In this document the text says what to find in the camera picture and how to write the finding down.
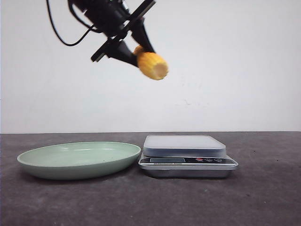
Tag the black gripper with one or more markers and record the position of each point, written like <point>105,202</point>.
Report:
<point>113,18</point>

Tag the light green plate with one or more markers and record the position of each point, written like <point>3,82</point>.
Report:
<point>81,160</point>

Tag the silver digital kitchen scale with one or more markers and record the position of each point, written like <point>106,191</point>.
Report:
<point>185,156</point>

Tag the yellow corn cob piece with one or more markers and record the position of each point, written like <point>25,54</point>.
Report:
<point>151,64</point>

